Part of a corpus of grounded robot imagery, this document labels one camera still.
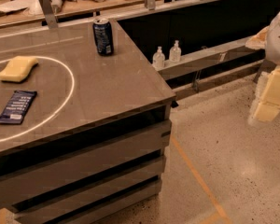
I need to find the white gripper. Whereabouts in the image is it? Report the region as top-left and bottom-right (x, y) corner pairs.
(245, 26), (280, 125)

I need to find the blue pepsi can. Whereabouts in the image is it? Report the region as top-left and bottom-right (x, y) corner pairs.
(92, 19), (114, 55)

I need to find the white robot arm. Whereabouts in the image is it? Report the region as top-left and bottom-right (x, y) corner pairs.
(245, 11), (280, 125)

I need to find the right clear sanitizer bottle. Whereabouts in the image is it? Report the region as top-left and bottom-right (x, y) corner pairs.
(169, 40), (181, 63)

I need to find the clear sanitizer bottle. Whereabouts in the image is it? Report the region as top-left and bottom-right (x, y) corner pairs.
(169, 40), (181, 63)
(152, 47), (165, 69)

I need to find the left clear sanitizer bottle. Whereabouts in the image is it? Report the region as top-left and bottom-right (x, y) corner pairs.
(152, 47), (165, 69)

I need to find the grey slatted table base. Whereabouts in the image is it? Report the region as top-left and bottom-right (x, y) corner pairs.
(0, 104), (171, 224)

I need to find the white paper sheet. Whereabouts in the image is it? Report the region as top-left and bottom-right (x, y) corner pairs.
(0, 0), (43, 15)

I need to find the yellow sponge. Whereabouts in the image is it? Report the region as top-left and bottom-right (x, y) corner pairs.
(0, 56), (38, 82)

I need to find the blue snack bar wrapper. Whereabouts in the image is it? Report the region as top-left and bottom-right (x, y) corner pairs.
(0, 91), (37, 125)

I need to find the metal rail shelf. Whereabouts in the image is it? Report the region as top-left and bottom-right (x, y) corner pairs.
(157, 37), (258, 80)

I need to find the left metal bracket post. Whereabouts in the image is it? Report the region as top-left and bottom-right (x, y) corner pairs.
(38, 0), (58, 29)

